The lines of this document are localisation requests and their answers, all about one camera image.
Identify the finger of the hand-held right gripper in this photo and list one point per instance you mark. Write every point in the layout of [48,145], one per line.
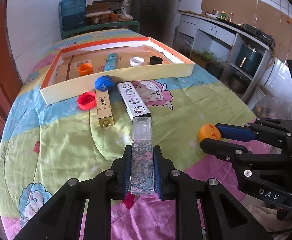
[221,150]
[236,133]

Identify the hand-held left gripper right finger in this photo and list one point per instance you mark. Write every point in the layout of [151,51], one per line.
[158,172]

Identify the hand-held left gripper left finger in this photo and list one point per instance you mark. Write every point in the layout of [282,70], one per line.
[127,172]

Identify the clear floral spray bottle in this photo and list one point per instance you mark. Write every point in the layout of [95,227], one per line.
[142,160]

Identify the yellow bottle cap red print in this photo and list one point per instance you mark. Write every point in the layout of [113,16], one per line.
[207,132]

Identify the gold lipstick case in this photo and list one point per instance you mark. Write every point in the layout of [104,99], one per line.
[105,110]

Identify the white cartoon print case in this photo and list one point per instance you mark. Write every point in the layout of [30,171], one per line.
[133,102]

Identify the blue bottle cap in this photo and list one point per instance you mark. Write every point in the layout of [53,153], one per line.
[103,82]

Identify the shallow white box orange rim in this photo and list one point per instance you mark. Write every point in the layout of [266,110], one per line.
[148,73]

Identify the black bottle cap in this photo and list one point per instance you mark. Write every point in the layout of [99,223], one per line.
[156,61]

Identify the white bottle cap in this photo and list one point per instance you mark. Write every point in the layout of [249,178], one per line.
[137,63]

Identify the orange bottle cap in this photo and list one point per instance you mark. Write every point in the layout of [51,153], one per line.
[85,70]

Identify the teal patterned lighter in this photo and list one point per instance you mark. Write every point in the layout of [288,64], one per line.
[110,62]

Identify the large clear plastic bag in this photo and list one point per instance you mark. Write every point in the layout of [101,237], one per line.
[273,107]

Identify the steel cooking pot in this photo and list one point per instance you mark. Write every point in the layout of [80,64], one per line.
[237,83]

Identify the potted grass planter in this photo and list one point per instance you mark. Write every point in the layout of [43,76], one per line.
[214,67]
[199,60]

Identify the teal air fryer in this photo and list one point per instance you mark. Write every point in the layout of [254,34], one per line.
[248,60]

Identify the black gas stove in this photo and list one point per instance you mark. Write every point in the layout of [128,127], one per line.
[261,35]

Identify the grey kitchen counter cabinet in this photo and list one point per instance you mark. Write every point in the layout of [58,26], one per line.
[208,30]

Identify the flattened cardboard liner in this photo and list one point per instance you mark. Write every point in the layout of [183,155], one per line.
[124,60]

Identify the red-brown sauce bottle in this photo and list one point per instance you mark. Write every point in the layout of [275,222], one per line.
[230,17]

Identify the yellow-green bottle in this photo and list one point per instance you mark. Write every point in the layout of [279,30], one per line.
[223,15]

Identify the green metal table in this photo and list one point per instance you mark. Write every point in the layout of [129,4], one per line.
[105,26]

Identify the dark grey refrigerator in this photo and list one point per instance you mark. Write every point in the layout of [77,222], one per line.
[151,10]

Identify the amber food container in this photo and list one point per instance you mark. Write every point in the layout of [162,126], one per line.
[114,18]
[105,18]
[93,20]

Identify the clear plastic food bag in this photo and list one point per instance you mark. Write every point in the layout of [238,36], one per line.
[125,17]

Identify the black frying pan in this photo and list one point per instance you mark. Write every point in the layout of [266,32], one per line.
[114,12]

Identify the brown cardboard box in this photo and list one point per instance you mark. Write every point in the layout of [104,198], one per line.
[97,8]

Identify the blue water jug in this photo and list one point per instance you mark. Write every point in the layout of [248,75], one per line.
[72,12]

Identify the cardboard wall panel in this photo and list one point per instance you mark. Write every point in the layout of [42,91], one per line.
[231,2]
[273,15]

